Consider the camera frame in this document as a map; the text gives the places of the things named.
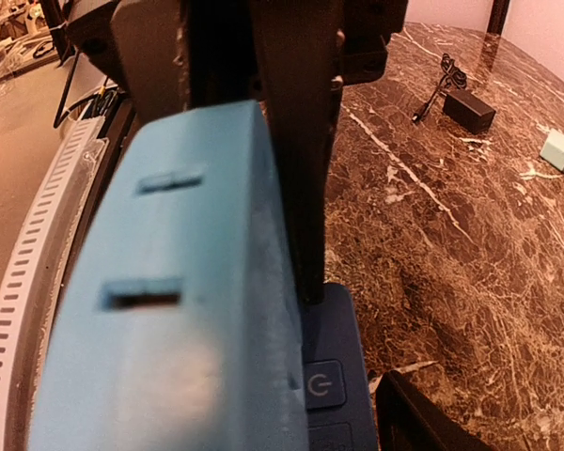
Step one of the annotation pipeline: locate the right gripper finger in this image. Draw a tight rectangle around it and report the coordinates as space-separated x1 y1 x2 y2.
375 370 491 451

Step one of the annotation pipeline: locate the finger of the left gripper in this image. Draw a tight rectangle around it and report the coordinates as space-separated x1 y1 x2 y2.
249 1 343 304

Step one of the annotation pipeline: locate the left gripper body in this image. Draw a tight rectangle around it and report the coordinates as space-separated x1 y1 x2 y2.
63 0 410 114

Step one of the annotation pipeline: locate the blue adapter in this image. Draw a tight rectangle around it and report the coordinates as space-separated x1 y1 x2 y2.
28 101 309 450

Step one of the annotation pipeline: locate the dark blue cube socket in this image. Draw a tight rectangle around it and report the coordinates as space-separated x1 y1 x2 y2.
302 283 379 450

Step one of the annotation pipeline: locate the black plug adapter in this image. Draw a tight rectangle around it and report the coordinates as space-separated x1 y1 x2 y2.
412 53 496 134

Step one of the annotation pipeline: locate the small teal plug adapter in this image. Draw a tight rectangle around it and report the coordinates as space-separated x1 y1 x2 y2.
540 129 564 175

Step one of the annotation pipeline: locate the white slotted cable duct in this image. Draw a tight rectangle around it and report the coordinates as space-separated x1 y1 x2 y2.
0 117 105 450

